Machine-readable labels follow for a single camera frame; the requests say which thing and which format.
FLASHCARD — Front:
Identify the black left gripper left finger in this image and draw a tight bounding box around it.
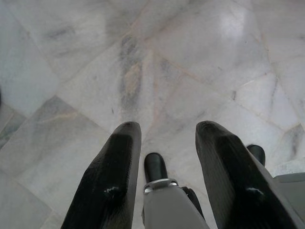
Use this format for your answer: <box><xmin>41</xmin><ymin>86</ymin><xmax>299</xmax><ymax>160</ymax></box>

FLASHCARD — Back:
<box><xmin>61</xmin><ymin>121</ymin><xmax>142</xmax><ymax>229</ymax></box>

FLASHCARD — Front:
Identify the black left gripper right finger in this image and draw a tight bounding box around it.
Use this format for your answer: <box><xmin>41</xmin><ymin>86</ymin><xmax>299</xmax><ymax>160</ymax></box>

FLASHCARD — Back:
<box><xmin>195</xmin><ymin>120</ymin><xmax>298</xmax><ymax>229</ymax></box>

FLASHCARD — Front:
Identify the grey robot left leg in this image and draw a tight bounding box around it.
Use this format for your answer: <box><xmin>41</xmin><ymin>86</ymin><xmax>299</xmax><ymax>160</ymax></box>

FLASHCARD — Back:
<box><xmin>142</xmin><ymin>152</ymin><xmax>205</xmax><ymax>229</ymax></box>

